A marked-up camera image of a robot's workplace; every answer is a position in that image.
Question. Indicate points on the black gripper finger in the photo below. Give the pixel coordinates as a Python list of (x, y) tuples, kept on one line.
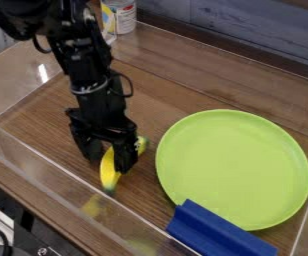
[(125, 154), (89, 144)]

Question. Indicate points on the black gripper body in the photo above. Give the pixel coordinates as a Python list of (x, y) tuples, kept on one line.
[(100, 118)]

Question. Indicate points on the yellow toy banana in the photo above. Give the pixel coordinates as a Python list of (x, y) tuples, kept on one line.
[(109, 174)]

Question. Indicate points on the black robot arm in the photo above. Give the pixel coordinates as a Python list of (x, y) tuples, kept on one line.
[(67, 22)]

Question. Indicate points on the green round plate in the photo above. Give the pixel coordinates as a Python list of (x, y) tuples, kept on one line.
[(238, 164)]

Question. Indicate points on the white labelled can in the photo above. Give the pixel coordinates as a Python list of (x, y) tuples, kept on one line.
[(119, 16)]

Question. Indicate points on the blue plastic block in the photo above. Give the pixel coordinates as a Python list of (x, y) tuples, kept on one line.
[(214, 236)]

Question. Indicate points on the clear acrylic enclosure wall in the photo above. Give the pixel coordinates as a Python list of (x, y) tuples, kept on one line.
[(181, 77)]

